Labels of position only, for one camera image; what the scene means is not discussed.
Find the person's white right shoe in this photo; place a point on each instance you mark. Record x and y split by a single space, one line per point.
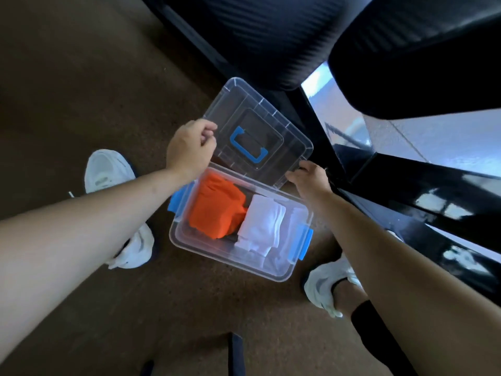
323 287

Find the person's right hand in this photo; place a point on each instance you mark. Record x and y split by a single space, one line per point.
313 185

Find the person's white left shoe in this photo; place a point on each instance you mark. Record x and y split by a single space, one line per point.
107 172

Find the white folded cloth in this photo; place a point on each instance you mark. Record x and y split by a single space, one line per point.
291 234
260 225

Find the person's right leg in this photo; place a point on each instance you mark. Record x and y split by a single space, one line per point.
372 332

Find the person's left hand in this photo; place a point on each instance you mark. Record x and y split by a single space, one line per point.
186 150

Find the person's left forearm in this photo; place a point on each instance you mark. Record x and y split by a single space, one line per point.
78 238

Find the orange folded cloth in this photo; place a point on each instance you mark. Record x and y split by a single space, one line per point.
217 207

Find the person's right forearm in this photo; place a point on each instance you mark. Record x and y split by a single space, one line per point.
391 285

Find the person's right fingers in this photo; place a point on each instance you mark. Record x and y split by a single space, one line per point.
299 172

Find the clear plastic box blue latches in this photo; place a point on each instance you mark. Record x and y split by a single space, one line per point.
219 246

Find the person's left fingers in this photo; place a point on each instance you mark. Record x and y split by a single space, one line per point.
207 131

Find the black ribbed seat cushion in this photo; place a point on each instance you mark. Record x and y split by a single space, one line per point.
274 35

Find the black smooth cushion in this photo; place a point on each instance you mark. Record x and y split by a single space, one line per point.
415 62

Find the person's white shoe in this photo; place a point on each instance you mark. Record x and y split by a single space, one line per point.
107 172
323 287

